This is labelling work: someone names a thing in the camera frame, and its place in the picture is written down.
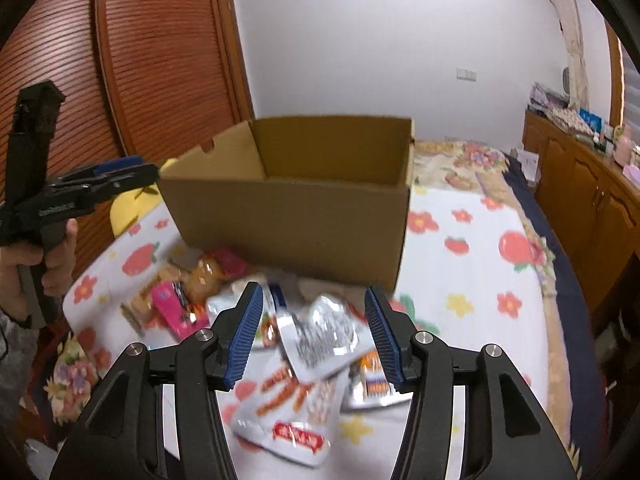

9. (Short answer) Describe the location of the silver white snack packet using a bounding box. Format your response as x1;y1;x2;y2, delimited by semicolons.
277;295;376;381

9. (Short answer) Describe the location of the patterned tray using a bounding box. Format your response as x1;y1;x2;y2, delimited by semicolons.
552;109;590;135

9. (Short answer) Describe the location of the person's left hand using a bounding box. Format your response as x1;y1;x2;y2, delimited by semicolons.
0;220;78;323

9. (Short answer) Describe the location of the yellow plush toy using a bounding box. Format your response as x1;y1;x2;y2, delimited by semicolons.
110;157;178;236

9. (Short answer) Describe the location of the tan biscuit packet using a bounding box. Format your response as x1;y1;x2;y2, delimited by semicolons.
121;290;161;336

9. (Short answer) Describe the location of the wooden cabinet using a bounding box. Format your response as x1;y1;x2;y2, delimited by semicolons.
522;110;640;323

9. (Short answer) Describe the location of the wooden wardrobe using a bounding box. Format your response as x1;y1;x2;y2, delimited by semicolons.
0;0;257;261

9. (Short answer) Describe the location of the brown cardboard box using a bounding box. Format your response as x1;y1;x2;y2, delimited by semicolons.
157;116;417;293

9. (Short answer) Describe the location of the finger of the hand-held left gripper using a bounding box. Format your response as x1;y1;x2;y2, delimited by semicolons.
92;156;146;175
75;161;160;213

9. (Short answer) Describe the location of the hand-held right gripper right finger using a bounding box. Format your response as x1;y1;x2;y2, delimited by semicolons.
364;286;583;480

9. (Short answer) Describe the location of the white packet blue stripe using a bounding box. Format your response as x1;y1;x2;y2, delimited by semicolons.
207;280;296;351

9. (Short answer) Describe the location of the white floral blanket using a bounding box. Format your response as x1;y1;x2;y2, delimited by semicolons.
60;180;551;480

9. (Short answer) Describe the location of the stack of papers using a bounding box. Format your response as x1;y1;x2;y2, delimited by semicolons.
529;81;571;112

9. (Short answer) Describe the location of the white window blind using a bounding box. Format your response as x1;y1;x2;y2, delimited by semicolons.
622;62;640;133

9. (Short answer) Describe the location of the navy bordered floral quilt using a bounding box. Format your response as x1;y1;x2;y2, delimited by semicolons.
20;140;618;466

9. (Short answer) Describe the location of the pink container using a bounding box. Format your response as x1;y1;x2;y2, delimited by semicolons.
616;125;640;167

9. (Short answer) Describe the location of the wrapped white pipe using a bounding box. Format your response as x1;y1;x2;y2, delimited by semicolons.
552;0;592;108

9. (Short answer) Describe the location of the orange bread packet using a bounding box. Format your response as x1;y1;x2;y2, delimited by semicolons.
187;255;226;301

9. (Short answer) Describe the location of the red pink snack packet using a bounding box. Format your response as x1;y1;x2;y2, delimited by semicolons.
210;249;249;281

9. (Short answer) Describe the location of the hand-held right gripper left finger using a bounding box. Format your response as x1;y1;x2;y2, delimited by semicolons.
50;282;264;480

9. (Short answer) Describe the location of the silver packet orange print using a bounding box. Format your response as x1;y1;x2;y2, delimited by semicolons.
347;350;413;408

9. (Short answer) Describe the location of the white packet red label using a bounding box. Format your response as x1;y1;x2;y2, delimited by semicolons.
232;375;351;468

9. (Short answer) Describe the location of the wooden window frame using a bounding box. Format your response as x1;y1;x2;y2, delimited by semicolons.
604;20;627;128

